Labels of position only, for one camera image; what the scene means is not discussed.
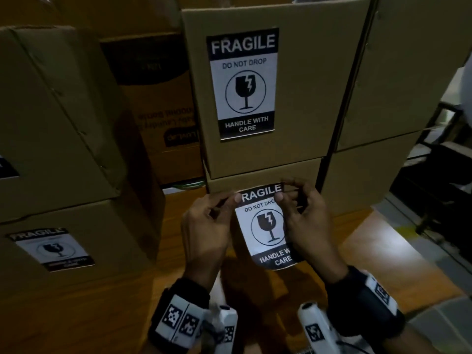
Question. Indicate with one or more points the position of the person's left hand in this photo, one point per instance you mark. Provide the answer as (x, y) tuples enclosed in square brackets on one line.
[(204, 235)]

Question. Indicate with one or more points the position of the person's right hand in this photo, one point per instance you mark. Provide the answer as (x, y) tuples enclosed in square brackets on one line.
[(313, 232)]

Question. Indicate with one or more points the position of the person's right thumb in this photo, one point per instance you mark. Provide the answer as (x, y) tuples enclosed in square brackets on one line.
[(283, 203)]

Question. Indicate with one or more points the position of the person's left thumb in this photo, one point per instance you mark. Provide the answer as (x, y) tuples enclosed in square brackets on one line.
[(228, 199)]

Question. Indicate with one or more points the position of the black white warning sticker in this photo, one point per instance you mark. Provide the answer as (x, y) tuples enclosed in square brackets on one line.
[(266, 232)]

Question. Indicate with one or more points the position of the person's right forearm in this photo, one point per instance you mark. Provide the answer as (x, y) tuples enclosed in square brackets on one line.
[(409, 342)]

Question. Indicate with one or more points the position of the plain low cardboard box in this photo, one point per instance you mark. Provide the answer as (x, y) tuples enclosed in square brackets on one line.
[(258, 173)]

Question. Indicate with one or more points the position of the printed brown cardboard box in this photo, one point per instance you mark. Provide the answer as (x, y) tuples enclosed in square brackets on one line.
[(162, 117)]

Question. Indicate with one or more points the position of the large warning sticker on box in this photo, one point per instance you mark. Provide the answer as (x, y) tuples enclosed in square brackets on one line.
[(243, 84)]

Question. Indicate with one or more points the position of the cardboard box with large sticker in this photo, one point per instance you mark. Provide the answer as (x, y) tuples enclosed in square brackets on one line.
[(313, 88)]

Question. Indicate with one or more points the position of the cardboard box with small sticker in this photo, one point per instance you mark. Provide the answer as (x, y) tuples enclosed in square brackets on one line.
[(110, 235)]

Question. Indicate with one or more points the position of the black left wristband with markers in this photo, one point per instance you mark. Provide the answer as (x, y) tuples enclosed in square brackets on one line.
[(177, 313)]

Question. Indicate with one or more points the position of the black wristband with markers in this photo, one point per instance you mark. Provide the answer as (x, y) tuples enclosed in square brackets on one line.
[(363, 305), (177, 313)]

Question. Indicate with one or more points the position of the black right wristband with markers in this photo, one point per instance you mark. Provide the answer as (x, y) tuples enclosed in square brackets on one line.
[(363, 305)]

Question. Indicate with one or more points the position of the black chair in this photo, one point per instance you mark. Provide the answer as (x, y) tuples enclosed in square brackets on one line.
[(438, 180)]

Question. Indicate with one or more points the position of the plain tall cardboard box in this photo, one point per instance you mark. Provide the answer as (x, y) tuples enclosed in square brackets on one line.
[(405, 69)]

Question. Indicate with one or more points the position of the small warning sticker on box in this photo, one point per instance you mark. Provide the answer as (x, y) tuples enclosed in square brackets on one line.
[(51, 249)]

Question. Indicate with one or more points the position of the creased cardboard box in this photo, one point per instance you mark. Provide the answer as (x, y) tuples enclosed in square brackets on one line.
[(48, 125)]

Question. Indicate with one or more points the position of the dark cardboard box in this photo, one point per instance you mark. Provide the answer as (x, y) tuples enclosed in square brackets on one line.
[(92, 12)]

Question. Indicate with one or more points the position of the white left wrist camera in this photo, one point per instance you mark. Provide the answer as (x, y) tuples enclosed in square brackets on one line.
[(225, 328)]

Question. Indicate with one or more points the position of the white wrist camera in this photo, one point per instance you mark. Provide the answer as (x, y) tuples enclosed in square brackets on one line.
[(225, 328), (317, 328)]

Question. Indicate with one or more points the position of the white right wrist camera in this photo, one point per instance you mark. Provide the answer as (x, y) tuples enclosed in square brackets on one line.
[(317, 328)]

